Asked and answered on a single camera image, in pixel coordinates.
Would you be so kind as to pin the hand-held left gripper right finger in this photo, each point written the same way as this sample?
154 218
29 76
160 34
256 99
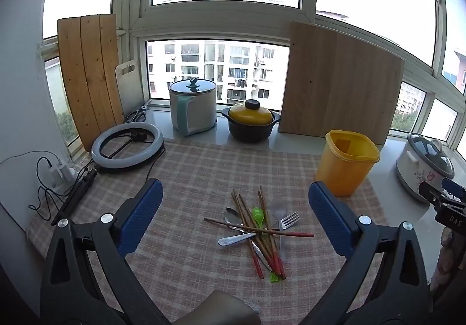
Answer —
329 216

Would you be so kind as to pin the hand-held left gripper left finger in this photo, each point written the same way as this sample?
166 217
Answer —
142 216

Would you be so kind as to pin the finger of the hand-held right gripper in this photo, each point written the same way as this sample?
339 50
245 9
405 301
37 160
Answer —
455 188
431 192

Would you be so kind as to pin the metal fork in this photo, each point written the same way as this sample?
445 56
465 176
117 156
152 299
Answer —
289 221

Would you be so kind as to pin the yellow plastic container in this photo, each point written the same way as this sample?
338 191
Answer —
338 176

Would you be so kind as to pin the pile of wooden chopsticks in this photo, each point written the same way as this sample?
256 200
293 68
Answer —
263 201

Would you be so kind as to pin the person's right hand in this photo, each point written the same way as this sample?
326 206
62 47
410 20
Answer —
446 259

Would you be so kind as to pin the white floral slow cooker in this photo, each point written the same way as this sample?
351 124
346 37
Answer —
411 168

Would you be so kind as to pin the glass slow cooker lid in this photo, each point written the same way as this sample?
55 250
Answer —
433 157

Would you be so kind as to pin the clear plastic spoon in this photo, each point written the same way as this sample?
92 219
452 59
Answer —
279 209

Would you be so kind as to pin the checkered tablecloth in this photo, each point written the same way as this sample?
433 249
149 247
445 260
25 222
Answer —
182 183

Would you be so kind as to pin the black tripod stand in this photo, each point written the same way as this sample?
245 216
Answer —
78 190

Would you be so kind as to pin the green plastic spoon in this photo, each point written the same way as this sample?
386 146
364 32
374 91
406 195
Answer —
257 216

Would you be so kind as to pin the metal spoon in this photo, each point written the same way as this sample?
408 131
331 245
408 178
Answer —
231 217

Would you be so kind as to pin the black scissors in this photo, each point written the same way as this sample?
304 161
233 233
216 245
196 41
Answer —
136 114

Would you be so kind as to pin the black clay pot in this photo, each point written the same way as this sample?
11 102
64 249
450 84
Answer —
249 132

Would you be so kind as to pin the white cutting board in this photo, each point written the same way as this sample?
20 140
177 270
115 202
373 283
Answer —
129 96

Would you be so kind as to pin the yellow clay pot lid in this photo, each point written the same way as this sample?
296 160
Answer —
251 114

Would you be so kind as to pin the light wooden board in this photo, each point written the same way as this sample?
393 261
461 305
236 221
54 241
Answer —
338 85

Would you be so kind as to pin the glass pot lid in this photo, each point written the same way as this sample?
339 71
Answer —
204 85

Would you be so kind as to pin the wooden plank board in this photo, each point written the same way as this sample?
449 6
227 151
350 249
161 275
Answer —
87 81

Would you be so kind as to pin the apartment building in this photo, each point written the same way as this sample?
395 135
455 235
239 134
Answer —
236 63

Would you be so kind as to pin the white wall charger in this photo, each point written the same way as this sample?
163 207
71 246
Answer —
58 174

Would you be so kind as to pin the white window frame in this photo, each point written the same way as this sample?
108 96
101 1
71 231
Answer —
218 19

